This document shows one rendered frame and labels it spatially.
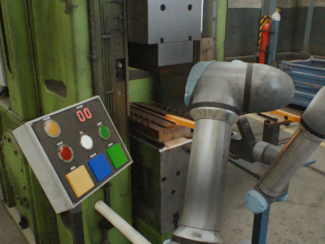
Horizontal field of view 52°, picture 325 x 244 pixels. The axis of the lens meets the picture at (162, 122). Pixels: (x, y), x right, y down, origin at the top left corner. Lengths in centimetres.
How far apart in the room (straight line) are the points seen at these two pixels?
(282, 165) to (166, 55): 68
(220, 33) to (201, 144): 122
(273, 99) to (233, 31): 866
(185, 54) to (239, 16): 801
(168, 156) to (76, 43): 62
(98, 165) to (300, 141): 62
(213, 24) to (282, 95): 110
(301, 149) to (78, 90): 87
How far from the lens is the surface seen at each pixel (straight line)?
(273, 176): 109
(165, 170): 152
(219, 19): 188
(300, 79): 535
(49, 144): 103
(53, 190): 105
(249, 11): 973
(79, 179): 105
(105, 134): 119
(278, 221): 272
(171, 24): 145
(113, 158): 118
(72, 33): 137
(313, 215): 289
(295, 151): 103
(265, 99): 77
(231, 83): 76
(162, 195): 158
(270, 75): 77
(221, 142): 74
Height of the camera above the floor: 151
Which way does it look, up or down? 19 degrees down
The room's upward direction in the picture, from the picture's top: straight up
